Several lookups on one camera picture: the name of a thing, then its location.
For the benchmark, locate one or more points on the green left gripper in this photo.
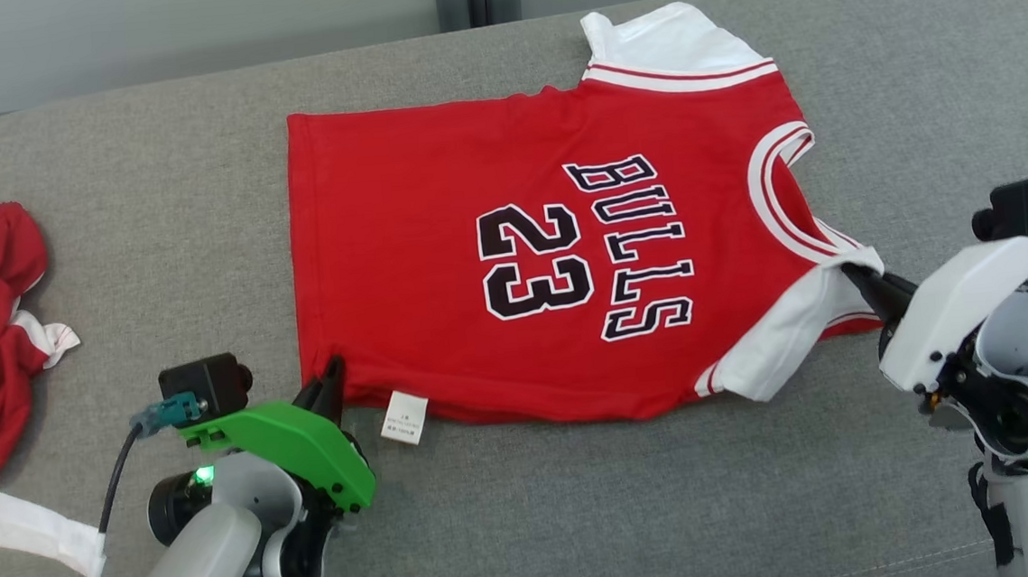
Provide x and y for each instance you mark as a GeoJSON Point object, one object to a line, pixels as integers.
{"type": "Point", "coordinates": [307, 439]}

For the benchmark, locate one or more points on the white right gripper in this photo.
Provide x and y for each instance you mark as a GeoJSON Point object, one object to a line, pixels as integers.
{"type": "Point", "coordinates": [949, 303]}

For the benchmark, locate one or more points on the red Bulls jersey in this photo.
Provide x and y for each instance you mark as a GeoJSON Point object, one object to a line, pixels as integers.
{"type": "Point", "coordinates": [431, 267]}

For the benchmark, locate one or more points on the grey fabric sofa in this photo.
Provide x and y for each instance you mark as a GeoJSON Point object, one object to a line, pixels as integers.
{"type": "Point", "coordinates": [629, 516]}

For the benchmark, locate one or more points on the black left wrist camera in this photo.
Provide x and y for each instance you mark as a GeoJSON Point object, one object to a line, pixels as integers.
{"type": "Point", "coordinates": [204, 383]}

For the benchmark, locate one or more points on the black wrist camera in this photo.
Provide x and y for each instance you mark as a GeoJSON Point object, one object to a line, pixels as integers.
{"type": "Point", "coordinates": [1024, 207]}
{"type": "Point", "coordinates": [204, 383]}

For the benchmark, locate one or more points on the teal left camera connector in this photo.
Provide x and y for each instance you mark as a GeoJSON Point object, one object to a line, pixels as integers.
{"type": "Point", "coordinates": [165, 412]}

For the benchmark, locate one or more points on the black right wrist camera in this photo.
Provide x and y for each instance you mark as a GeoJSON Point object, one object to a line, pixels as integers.
{"type": "Point", "coordinates": [1024, 207]}

